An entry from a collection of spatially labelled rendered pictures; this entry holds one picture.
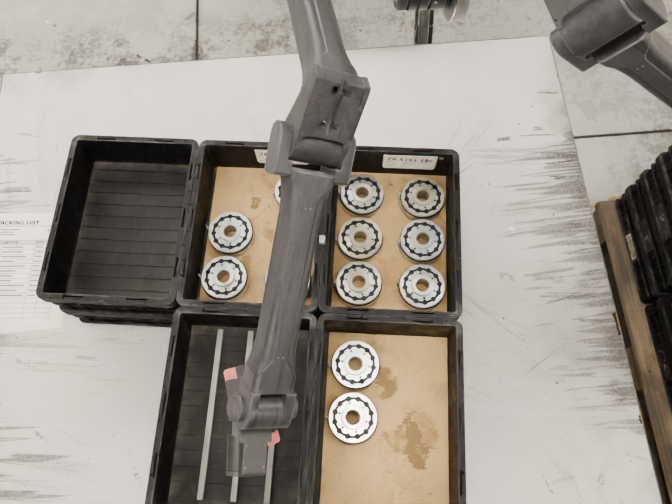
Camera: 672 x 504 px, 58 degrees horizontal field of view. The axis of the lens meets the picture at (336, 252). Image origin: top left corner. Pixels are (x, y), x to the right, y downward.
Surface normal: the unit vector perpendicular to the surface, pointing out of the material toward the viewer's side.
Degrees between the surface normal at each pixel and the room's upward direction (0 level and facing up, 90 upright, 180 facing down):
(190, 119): 0
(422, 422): 0
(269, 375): 41
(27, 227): 0
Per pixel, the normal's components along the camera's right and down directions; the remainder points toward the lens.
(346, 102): 0.32, 0.56
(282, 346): 0.41, 0.25
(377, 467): -0.01, -0.35
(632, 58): 0.01, 0.92
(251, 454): 0.46, -0.13
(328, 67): 0.42, -0.55
